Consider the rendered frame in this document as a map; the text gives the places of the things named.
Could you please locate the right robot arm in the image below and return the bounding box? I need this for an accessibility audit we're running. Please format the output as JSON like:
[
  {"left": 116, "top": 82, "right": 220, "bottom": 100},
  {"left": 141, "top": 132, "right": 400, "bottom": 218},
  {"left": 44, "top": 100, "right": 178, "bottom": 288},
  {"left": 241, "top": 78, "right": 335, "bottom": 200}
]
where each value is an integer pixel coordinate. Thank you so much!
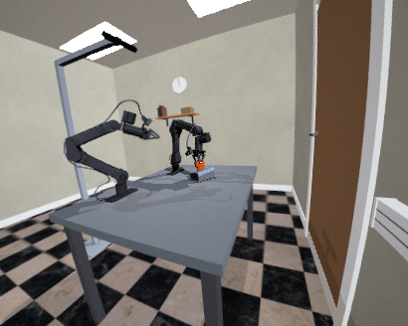
[{"left": 65, "top": 110, "right": 138, "bottom": 203}]

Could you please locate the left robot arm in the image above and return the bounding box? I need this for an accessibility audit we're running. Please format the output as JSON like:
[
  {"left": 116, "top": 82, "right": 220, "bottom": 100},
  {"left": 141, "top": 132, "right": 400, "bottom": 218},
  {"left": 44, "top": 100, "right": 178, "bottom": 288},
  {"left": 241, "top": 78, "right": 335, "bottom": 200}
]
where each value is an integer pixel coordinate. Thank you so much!
[{"left": 167, "top": 119, "right": 211, "bottom": 175}]

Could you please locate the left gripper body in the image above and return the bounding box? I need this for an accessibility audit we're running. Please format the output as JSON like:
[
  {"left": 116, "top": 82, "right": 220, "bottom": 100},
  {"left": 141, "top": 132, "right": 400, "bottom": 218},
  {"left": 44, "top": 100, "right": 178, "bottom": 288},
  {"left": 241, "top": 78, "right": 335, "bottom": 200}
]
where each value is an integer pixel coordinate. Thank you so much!
[{"left": 187, "top": 143, "right": 206, "bottom": 155}]

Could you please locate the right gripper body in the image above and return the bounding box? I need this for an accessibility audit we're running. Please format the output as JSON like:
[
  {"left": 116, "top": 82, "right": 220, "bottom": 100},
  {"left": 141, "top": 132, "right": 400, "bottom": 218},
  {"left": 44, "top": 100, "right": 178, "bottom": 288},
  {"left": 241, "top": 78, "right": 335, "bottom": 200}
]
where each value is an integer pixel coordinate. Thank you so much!
[{"left": 131, "top": 117, "right": 149, "bottom": 139}]

